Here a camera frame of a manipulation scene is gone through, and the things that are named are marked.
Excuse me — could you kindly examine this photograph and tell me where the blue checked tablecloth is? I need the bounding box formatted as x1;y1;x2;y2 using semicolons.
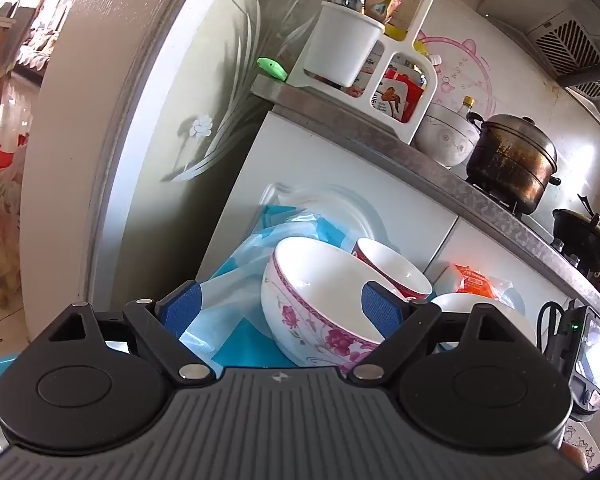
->
0;204;363;441

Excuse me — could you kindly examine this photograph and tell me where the yellow seasoning packet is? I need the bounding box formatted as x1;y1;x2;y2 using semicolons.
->
384;0;427;43

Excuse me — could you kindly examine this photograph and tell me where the white utensil holder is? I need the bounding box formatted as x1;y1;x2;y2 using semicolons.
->
302;1;386;88

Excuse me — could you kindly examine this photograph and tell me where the red seasoning packet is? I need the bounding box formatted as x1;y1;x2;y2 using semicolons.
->
371;67;426;124

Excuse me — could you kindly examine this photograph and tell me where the range hood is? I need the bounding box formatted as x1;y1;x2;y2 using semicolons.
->
479;0;600;139

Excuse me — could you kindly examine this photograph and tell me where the orange plastic packet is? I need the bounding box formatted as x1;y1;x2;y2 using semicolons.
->
435;262;523;311

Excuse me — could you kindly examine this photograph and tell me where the cartoon animal bowl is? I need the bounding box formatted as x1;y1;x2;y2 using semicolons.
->
562;417;600;476

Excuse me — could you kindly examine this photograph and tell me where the pink floral bowl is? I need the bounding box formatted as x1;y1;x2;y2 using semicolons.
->
261;236;406;376

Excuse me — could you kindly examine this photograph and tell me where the white plastic organizer rack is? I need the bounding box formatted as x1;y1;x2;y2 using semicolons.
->
287;0;443;144

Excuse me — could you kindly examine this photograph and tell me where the clear plastic bag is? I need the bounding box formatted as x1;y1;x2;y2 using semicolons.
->
0;160;27;307

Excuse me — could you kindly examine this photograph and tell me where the grey floral refrigerator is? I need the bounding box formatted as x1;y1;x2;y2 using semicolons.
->
22;0;341;356

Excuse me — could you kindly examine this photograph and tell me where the red bowl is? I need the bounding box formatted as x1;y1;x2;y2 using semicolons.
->
351;238;434;302

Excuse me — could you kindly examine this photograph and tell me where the red plastic bag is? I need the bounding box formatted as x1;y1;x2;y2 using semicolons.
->
0;132;32;197

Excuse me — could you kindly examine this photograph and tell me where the grey stone countertop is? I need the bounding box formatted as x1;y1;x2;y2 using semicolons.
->
251;79;600;323

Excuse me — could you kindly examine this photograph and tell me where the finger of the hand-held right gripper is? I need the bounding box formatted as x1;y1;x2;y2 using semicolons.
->
536;300;565;362

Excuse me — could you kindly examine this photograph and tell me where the green plastic tool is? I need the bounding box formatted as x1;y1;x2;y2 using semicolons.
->
257;56;290;82

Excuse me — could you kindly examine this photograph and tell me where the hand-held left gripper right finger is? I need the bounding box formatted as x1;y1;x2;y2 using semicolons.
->
347;282;536;387

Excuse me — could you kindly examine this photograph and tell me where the black wok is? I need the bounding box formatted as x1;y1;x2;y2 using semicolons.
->
552;194;600;277

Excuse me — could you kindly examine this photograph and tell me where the stainless steel stock pot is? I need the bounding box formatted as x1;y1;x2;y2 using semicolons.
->
465;112;562;216

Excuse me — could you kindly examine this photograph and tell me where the white cabinet door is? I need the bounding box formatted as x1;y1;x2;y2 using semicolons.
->
195;110;462;301
430;215;583;316

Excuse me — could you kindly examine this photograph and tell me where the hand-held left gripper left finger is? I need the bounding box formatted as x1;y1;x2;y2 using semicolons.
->
45;280;217;387

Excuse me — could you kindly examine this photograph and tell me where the gas stove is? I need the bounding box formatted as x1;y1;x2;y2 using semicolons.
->
465;175;600;283

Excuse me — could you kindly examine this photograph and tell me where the pink cartoon wall sticker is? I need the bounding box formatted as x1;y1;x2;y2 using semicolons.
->
415;35;497;126

